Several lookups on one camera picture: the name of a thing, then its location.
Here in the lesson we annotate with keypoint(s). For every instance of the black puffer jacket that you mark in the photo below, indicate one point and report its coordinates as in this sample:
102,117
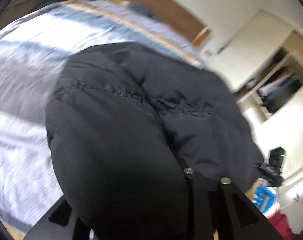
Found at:
124,122

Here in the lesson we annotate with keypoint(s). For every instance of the hanging clothes in wardrobe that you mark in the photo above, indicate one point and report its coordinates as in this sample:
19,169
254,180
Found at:
279,88

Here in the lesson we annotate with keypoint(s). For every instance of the blue and white bag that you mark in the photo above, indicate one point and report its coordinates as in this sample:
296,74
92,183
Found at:
264,197

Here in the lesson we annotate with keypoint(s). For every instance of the dark red cloth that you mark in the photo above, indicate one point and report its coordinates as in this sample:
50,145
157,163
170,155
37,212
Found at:
281,224

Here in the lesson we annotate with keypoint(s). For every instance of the open white wardrobe shelving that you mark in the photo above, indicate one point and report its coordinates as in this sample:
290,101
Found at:
285,127

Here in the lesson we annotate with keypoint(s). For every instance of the white sliding wardrobe door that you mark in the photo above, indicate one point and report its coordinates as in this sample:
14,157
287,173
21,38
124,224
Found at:
250,49

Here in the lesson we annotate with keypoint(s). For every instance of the wooden headboard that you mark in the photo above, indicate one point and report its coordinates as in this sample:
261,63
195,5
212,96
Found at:
179,19

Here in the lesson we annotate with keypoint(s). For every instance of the striped pillow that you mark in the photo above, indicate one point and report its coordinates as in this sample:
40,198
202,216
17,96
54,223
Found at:
136,7

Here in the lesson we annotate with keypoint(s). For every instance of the striped duvet cover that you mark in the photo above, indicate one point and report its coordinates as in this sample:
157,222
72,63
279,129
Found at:
33,51

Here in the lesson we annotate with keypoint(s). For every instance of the beige radiator cover cabinet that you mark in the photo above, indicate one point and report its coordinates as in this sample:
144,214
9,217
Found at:
17,9

